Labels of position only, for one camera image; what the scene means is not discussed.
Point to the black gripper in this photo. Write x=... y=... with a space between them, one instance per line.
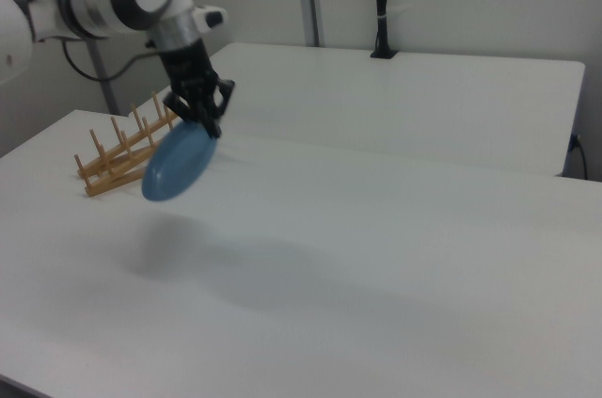
x=185 y=64

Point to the blue plate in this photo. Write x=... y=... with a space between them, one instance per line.
x=174 y=167

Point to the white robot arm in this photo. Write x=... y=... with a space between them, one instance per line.
x=94 y=3

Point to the wooden plate rack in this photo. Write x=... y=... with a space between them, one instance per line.
x=108 y=181

